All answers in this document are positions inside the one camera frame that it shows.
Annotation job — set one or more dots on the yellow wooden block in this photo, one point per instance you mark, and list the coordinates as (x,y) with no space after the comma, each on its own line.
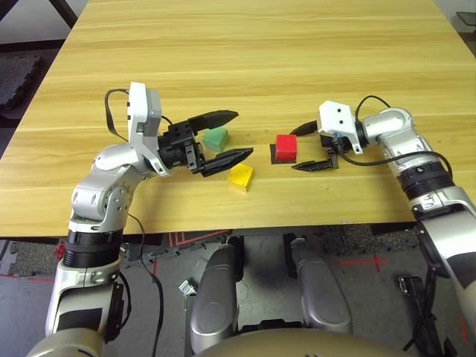
(241,176)

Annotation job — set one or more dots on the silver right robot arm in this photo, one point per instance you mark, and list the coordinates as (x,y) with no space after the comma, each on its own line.
(424,175)

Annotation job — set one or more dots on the green wooden block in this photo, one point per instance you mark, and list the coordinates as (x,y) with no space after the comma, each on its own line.
(215,138)

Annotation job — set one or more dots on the silver left robot leg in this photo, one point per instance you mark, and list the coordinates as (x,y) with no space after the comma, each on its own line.
(215,297)

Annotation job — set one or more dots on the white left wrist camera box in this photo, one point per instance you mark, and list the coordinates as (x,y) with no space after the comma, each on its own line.
(143,111)

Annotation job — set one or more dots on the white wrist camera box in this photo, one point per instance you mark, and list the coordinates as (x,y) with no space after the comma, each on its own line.
(336,117)
(143,111)

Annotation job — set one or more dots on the black square tape marker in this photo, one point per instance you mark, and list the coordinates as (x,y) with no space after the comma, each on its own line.
(272,154)

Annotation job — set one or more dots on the red wooden block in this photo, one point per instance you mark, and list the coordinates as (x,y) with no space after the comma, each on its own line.
(286,147)

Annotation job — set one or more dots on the black foam floor mat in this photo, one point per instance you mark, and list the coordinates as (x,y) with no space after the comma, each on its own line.
(15,78)

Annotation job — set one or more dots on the speckled floor mat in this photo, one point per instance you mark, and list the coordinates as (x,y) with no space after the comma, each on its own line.
(353,241)

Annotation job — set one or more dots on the black box on floor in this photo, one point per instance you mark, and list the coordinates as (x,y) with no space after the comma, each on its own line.
(411,286)

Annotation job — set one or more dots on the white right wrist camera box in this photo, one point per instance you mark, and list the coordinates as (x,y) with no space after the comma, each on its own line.
(336,117)

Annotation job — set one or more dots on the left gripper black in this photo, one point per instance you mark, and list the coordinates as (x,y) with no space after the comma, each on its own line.
(178,147)

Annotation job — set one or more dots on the small white floor object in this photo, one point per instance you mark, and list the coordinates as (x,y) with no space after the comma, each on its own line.
(187,288)

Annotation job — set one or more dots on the beige robot torso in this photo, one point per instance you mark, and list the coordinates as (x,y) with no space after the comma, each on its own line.
(297,346)

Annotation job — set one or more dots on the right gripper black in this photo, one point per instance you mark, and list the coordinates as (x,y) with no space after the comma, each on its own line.
(340,145)

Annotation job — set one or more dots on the silver right robot leg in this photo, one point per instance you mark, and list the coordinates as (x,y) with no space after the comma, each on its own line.
(320,294)

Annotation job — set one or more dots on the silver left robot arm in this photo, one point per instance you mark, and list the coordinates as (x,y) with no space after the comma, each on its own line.
(100,193)

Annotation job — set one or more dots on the silver robot leg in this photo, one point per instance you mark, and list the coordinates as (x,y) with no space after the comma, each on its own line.
(320,294)
(215,297)

